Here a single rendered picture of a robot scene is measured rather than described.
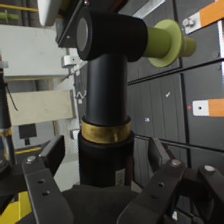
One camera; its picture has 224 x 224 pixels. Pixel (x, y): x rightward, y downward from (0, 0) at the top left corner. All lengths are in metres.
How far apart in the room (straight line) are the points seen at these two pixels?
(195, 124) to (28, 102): 4.28
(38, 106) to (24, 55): 1.29
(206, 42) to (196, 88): 0.07
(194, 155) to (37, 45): 4.55
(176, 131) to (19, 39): 4.56
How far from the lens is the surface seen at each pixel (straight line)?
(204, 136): 0.32
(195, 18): 0.33
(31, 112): 4.45
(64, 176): 4.63
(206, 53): 0.31
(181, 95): 0.32
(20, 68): 4.50
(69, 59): 1.08
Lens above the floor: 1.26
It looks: 28 degrees down
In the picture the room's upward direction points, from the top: 98 degrees counter-clockwise
